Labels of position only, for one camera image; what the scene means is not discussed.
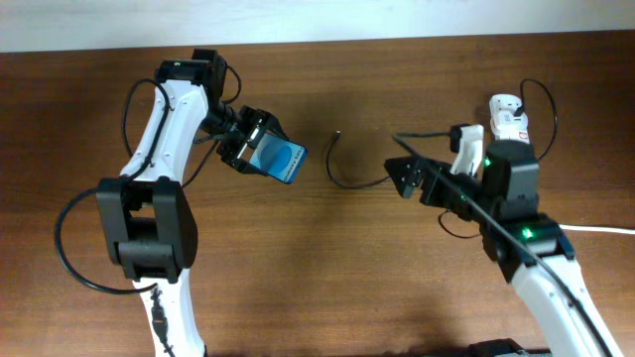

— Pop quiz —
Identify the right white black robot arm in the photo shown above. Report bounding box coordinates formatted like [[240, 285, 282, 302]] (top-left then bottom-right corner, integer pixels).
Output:
[[384, 140, 622, 356]]

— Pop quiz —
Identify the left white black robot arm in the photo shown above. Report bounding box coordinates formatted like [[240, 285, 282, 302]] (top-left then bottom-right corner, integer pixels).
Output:
[[96, 49, 291, 356]]

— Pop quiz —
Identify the white power strip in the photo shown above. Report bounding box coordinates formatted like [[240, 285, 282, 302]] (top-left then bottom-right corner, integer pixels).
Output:
[[489, 94, 530, 144]]

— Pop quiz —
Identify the white USB charger adapter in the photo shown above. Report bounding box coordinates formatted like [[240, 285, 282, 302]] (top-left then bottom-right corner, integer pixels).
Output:
[[490, 102, 530, 144]]

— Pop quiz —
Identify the blue screen Galaxy smartphone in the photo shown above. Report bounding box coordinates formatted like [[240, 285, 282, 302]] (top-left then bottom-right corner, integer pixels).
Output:
[[249, 133, 308, 184]]

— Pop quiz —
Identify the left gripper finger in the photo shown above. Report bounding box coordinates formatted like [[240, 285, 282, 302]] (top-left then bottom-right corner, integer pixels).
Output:
[[263, 111, 289, 140], [216, 141, 268, 177]]

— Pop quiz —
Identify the black USB charging cable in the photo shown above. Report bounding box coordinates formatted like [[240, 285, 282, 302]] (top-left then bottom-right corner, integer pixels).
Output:
[[325, 78, 559, 190]]

